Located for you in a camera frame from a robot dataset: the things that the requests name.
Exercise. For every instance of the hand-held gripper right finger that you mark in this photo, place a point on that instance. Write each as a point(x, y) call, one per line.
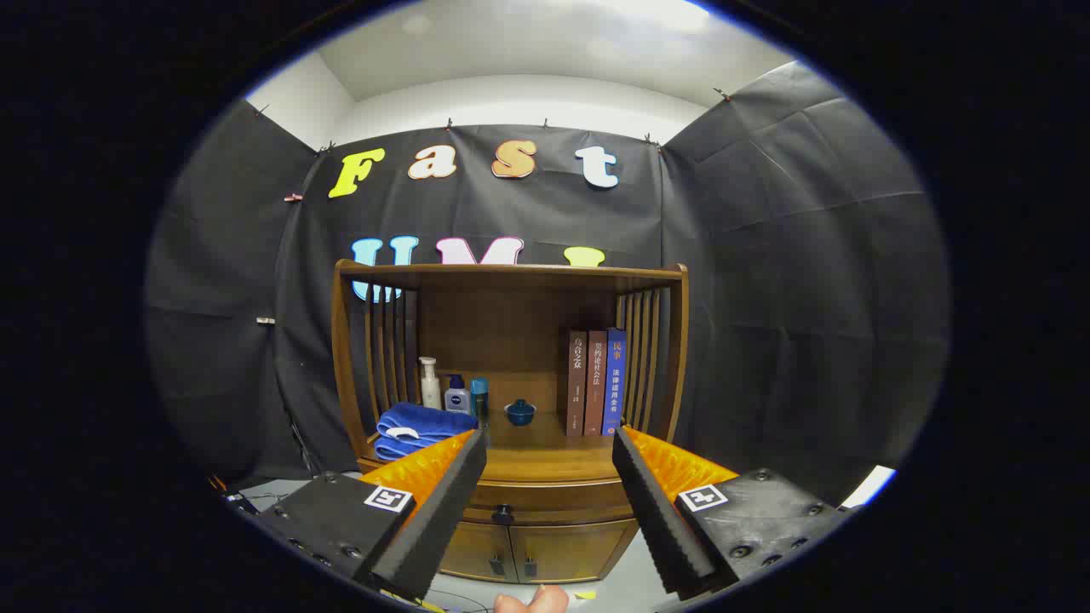
point(656, 511)

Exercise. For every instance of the blue folded towel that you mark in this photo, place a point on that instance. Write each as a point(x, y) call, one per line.
point(417, 423)

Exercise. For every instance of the blue lidded teacup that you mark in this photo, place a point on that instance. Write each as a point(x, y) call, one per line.
point(519, 415)

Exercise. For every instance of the teal blue bottle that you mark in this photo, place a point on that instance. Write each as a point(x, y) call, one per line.
point(479, 398)

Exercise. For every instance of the blue book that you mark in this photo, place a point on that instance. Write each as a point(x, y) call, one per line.
point(614, 383)

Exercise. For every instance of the wooden cabinet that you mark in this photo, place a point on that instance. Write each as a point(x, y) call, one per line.
point(511, 323)

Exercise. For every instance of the wooden cabinet door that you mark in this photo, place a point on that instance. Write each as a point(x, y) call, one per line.
point(570, 549)
point(477, 549)

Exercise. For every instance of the reddish brown book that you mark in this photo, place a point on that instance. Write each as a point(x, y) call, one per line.
point(595, 383)

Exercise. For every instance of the white lotion bottle blue cap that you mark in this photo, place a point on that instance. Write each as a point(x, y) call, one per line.
point(457, 400)

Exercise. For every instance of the wooden countertop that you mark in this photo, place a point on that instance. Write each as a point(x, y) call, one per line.
point(545, 455)

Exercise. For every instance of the dark brown book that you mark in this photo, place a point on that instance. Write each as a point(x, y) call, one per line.
point(576, 383)

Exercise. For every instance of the white pump bottle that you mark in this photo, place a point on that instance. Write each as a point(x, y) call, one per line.
point(430, 387)

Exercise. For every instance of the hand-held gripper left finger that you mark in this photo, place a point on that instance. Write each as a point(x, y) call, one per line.
point(443, 511)

